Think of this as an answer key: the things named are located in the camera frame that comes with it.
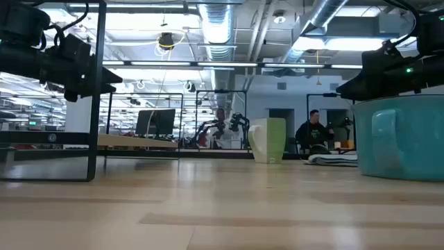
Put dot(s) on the black background robot arm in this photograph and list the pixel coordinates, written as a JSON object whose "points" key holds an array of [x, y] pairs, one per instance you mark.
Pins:
{"points": [[208, 130], [240, 125]]}

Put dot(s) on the wooden shelf black metal frame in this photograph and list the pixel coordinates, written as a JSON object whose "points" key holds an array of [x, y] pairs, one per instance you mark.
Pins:
{"points": [[95, 121]]}

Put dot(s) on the person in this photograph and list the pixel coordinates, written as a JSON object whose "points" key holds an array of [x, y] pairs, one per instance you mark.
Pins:
{"points": [[222, 133], [314, 133]]}

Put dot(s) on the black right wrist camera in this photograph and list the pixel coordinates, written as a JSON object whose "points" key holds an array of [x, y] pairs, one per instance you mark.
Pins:
{"points": [[381, 55]]}

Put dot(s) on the black aluminium table frame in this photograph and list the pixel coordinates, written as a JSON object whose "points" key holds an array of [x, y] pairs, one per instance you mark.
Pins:
{"points": [[215, 155]]}

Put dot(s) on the overhead light bar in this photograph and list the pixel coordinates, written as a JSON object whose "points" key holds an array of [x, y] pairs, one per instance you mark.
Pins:
{"points": [[225, 64]]}

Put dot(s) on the grey folded cloth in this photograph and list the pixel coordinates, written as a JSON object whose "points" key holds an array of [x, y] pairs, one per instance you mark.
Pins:
{"points": [[333, 159]]}

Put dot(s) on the black overhead camera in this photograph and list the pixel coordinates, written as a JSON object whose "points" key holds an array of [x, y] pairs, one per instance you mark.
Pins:
{"points": [[166, 40]]}

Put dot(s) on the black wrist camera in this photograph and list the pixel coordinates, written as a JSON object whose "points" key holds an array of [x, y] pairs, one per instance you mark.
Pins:
{"points": [[381, 55], [74, 45]]}

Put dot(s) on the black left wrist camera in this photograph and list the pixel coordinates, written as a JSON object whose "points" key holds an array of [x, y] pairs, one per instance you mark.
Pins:
{"points": [[74, 45]]}

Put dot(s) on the large teal mug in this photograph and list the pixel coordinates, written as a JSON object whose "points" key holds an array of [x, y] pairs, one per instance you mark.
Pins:
{"points": [[399, 139]]}

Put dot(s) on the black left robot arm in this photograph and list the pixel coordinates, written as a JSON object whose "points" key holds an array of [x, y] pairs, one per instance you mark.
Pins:
{"points": [[21, 64]]}

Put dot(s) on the black background station frame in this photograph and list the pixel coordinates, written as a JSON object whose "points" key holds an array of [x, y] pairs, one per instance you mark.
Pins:
{"points": [[222, 91], [329, 94]]}

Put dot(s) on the silver ventilation duct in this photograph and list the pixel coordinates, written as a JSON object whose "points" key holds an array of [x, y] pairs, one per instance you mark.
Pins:
{"points": [[216, 27]]}

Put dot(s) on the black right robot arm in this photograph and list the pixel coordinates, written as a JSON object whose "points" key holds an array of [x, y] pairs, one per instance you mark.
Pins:
{"points": [[430, 34]]}

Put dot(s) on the black background monitor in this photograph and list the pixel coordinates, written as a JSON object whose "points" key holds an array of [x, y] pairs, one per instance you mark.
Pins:
{"points": [[156, 121]]}

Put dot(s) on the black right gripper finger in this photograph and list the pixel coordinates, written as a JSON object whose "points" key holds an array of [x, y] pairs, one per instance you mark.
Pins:
{"points": [[359, 97], [355, 85]]}

